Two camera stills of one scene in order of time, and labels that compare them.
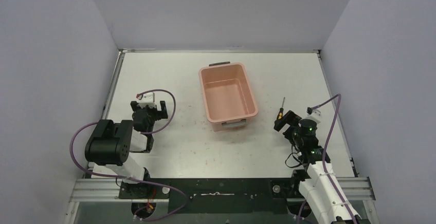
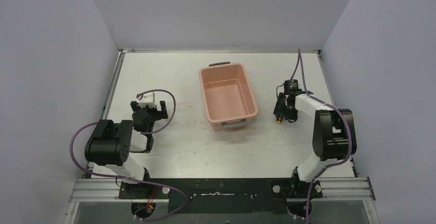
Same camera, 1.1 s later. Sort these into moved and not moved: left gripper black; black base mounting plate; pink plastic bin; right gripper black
Moved: right gripper black
Not moved: black base mounting plate; pink plastic bin; left gripper black
